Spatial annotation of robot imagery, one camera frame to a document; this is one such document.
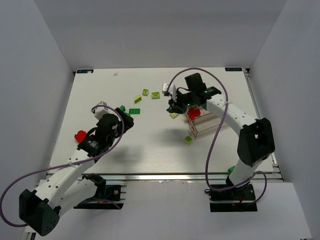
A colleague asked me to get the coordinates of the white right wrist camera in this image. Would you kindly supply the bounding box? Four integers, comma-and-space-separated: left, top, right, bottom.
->
162, 83, 177, 97

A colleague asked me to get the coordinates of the blue label sticker left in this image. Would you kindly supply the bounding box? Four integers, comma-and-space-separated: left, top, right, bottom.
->
76, 69, 94, 74

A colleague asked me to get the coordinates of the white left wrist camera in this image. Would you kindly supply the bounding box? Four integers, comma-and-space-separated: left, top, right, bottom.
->
91, 101, 109, 120

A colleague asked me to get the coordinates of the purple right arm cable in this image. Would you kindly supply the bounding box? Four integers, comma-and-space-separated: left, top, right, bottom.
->
166, 67, 268, 205

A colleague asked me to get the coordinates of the lime curved lego brick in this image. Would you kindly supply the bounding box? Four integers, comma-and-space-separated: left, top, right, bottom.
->
134, 95, 142, 104

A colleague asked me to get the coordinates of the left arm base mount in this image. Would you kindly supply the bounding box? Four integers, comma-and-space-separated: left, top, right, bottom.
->
74, 174, 126, 210

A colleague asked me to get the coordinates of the blue label sticker right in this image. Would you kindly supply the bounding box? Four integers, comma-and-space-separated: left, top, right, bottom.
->
224, 67, 243, 72

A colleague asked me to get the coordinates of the lime 2x2 lego brick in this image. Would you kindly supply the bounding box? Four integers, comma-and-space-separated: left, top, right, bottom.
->
170, 113, 180, 119

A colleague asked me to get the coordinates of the green lego at table edge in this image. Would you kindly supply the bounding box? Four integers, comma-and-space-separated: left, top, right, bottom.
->
227, 165, 236, 173

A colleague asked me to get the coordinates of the green curved lego brick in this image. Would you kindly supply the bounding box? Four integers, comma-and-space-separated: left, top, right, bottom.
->
120, 105, 126, 112

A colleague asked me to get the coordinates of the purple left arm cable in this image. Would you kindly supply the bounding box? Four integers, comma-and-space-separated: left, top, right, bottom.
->
0, 104, 126, 228

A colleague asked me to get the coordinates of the blue label sticker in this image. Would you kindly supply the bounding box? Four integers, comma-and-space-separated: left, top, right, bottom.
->
76, 69, 94, 74
224, 67, 243, 72

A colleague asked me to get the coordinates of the green and red lego stack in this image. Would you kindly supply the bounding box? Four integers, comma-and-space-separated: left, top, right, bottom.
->
187, 108, 201, 120

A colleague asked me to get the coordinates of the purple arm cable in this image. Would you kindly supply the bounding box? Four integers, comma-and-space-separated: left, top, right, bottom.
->
0, 104, 126, 228
166, 67, 268, 205

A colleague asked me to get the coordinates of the red lego piece left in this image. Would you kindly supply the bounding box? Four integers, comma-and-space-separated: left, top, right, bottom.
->
74, 130, 87, 143

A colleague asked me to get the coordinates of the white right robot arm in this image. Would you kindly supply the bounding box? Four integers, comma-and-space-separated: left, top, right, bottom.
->
162, 72, 275, 190

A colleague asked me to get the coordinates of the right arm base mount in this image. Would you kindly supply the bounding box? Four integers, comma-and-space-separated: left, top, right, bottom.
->
204, 183, 258, 213

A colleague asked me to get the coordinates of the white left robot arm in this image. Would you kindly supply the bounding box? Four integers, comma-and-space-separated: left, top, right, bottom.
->
19, 107, 134, 237

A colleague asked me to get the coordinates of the clear three-compartment container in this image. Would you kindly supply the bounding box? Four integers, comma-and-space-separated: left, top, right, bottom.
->
184, 106, 221, 138

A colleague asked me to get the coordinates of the lime square lego brick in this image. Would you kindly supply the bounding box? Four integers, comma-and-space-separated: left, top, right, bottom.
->
142, 88, 149, 96

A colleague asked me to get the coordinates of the green flat 2x4 lego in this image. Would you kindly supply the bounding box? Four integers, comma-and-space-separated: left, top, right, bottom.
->
129, 108, 141, 115

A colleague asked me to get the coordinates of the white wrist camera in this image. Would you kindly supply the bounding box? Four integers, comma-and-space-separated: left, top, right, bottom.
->
91, 101, 109, 120
162, 83, 177, 97

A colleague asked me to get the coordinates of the lime rectangular lego brick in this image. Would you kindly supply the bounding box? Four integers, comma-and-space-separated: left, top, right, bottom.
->
151, 92, 161, 100

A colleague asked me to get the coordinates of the lime lego near container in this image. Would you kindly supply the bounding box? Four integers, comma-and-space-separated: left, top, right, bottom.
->
184, 135, 193, 144

